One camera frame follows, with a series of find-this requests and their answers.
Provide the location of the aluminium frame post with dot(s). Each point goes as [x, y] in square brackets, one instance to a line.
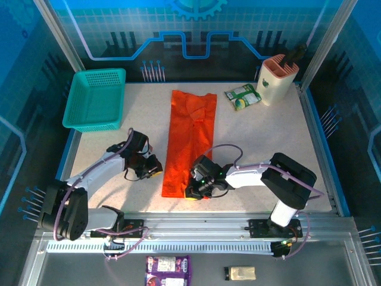
[327, 41]
[59, 35]

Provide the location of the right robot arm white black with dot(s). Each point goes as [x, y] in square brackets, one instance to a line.
[247, 177]

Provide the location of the beige packet black end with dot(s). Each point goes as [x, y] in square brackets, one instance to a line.
[241, 273]

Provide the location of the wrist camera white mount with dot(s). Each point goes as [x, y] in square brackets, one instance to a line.
[148, 149]
[195, 174]

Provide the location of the orange t-shirt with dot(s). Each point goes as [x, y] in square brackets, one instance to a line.
[190, 134]

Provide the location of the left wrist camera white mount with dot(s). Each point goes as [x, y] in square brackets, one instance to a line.
[148, 149]

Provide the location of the purple snack packet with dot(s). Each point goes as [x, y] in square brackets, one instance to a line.
[168, 269]

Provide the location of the aluminium frame rail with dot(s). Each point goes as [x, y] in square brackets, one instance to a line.
[193, 226]

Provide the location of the teal plastic basket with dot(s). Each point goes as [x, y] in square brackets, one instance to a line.
[92, 101]

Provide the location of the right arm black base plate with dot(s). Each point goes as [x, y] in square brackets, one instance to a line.
[259, 229]

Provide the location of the cream knife block pink top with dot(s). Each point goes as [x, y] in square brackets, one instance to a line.
[275, 86]

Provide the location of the green snack packet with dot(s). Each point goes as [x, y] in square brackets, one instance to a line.
[243, 96]

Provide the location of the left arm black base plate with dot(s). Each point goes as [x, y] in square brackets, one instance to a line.
[134, 229]

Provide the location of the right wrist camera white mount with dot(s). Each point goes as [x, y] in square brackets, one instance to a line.
[195, 174]

